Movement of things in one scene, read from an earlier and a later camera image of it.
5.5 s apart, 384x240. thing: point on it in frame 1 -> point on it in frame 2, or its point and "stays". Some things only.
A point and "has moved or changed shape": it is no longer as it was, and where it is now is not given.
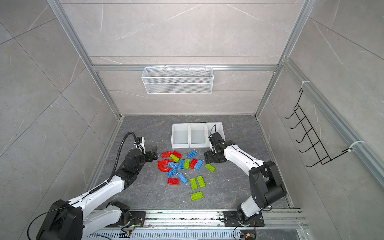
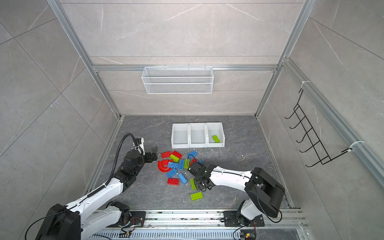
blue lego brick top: [192, 154] stays
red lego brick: [192, 164] stays
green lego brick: [210, 168] has moved or changed shape
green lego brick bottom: [196, 196] stays
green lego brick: [193, 184] stays
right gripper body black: [212, 156] -> [198, 183]
